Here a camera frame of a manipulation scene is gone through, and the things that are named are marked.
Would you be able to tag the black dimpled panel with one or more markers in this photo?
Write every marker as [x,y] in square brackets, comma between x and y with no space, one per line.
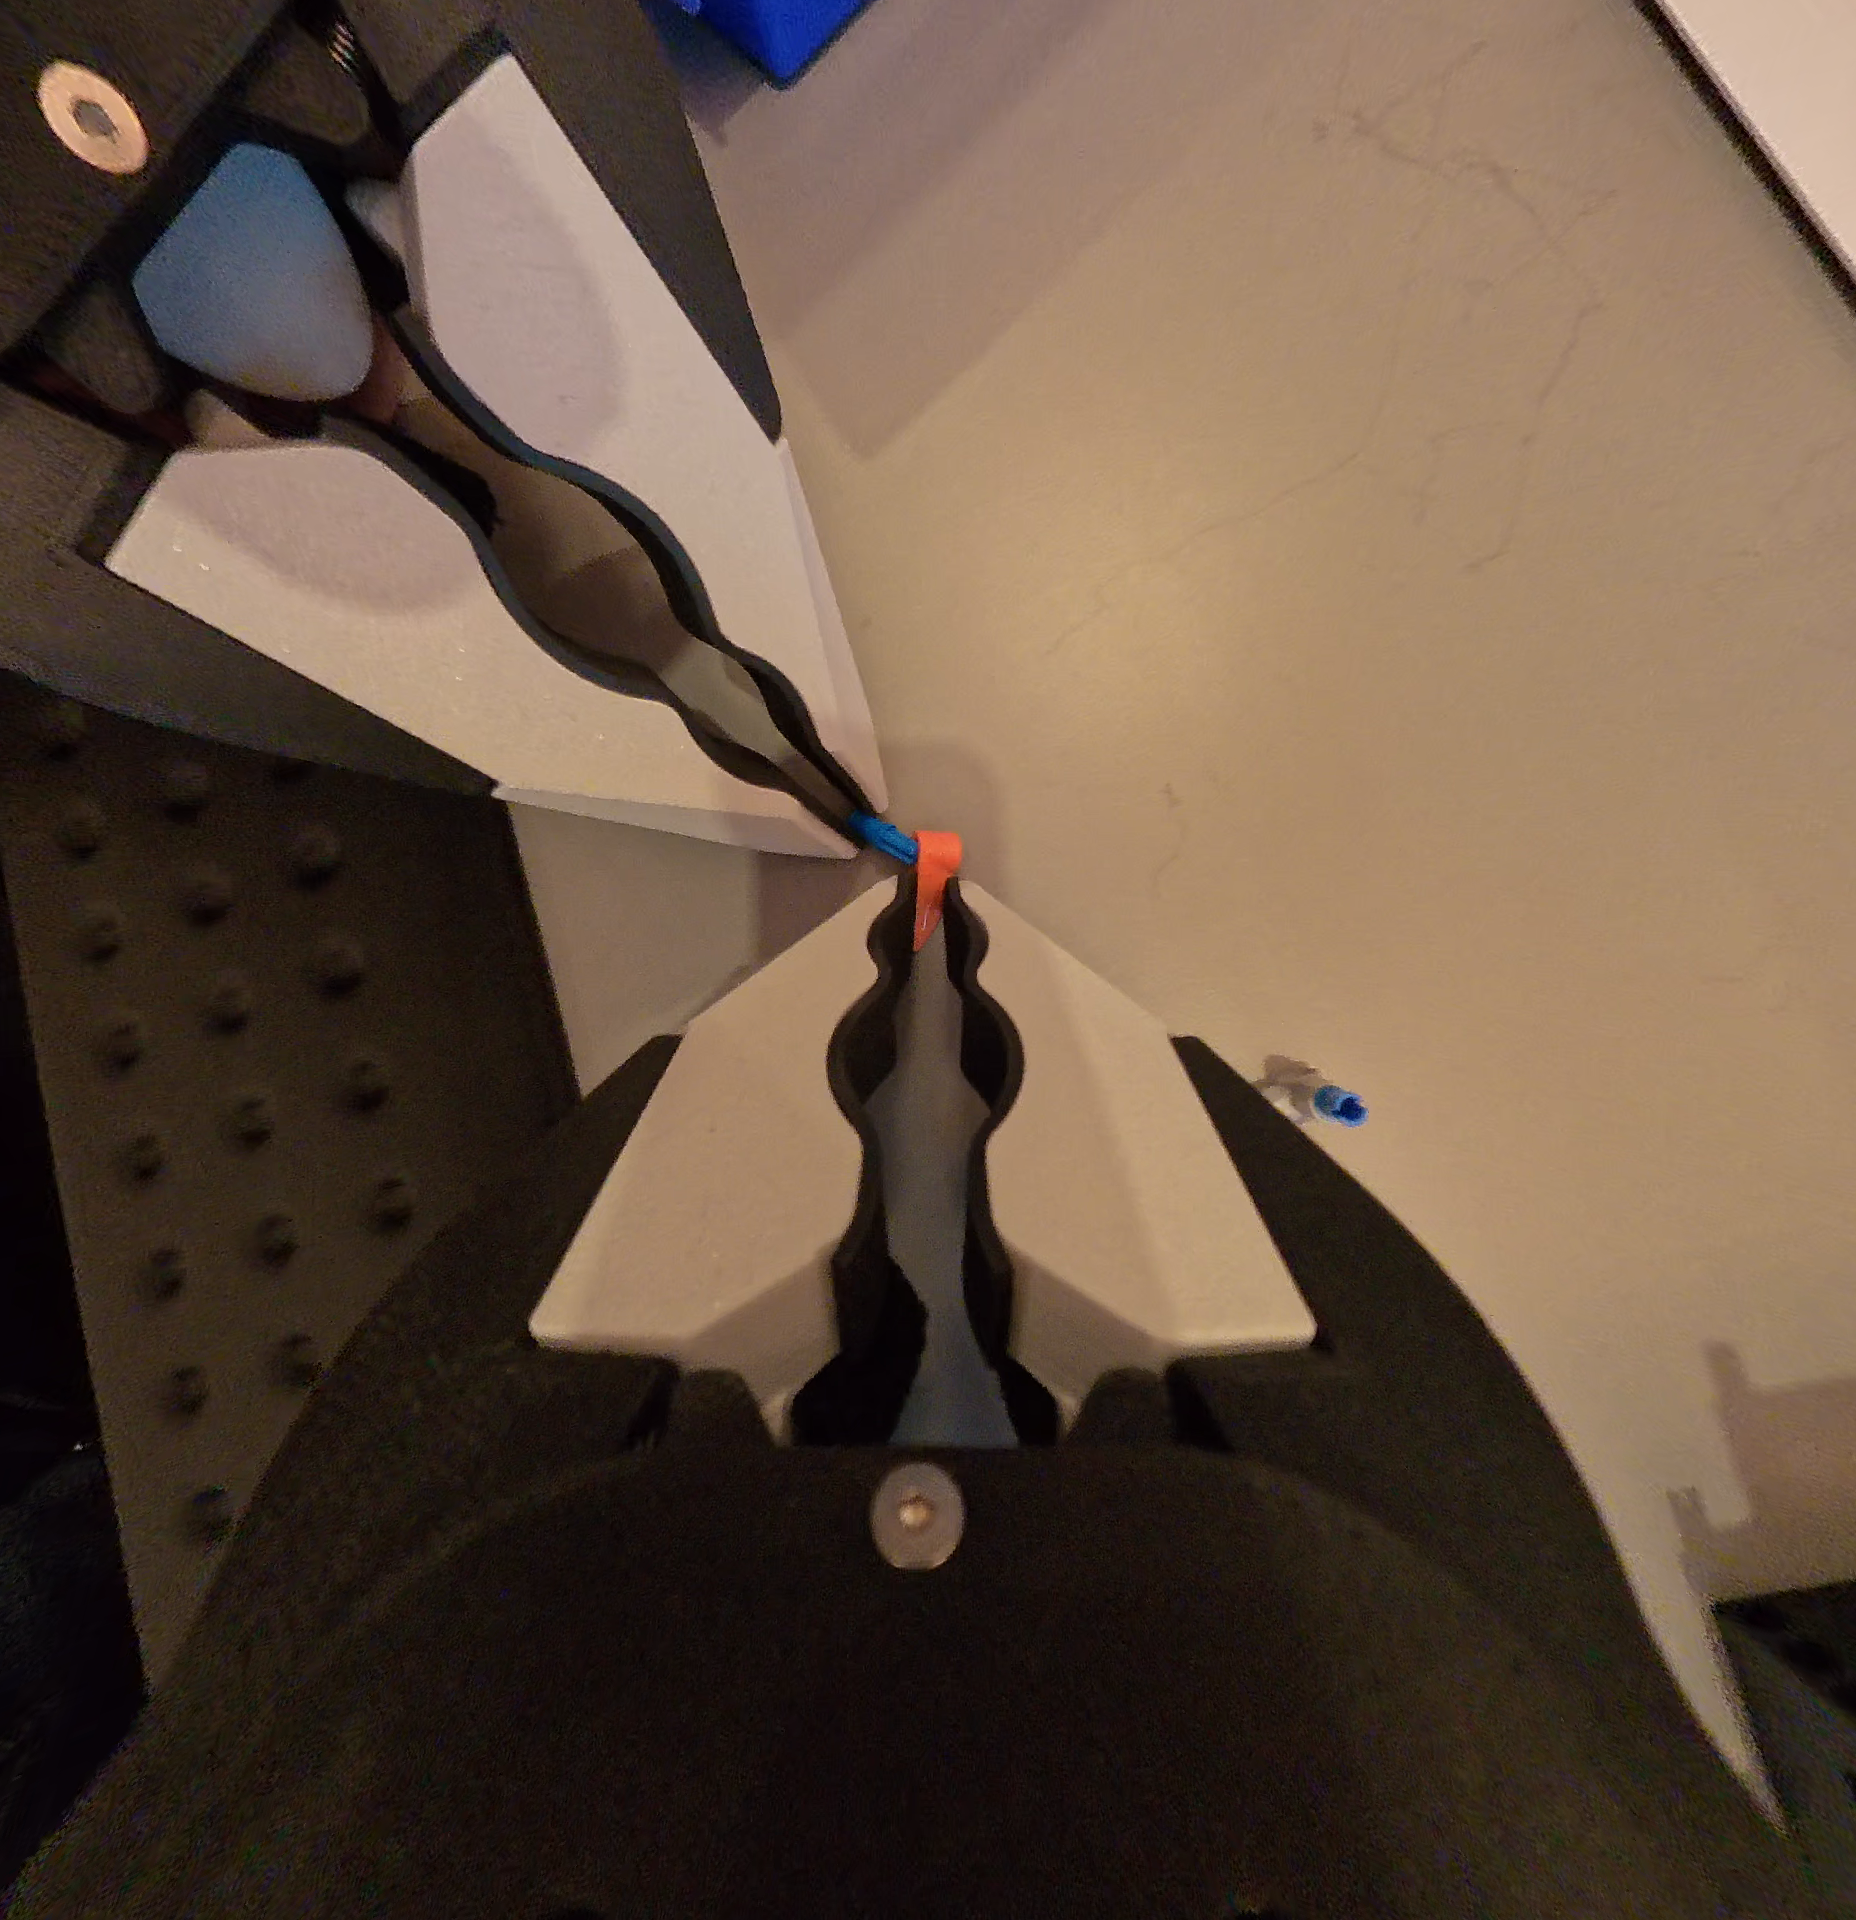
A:
[268,1050]

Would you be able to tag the orange pointed plastic piece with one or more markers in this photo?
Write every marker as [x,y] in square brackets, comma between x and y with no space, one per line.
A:
[937,858]

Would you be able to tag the toy building-block model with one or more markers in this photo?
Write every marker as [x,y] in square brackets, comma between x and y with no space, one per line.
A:
[1812,1726]

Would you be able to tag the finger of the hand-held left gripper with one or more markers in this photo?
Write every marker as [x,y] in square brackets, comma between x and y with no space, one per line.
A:
[344,599]
[597,345]

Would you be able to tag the white book stand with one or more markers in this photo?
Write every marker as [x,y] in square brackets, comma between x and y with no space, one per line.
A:
[1812,92]

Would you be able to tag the blue plastic bin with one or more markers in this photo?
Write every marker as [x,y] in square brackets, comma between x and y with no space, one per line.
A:
[778,29]

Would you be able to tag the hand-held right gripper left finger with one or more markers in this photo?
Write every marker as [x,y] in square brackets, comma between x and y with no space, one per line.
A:
[689,1201]

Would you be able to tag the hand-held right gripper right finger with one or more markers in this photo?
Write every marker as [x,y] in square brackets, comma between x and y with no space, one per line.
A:
[1139,1201]

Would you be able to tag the grey plastic connector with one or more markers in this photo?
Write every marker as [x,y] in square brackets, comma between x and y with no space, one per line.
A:
[1289,1083]

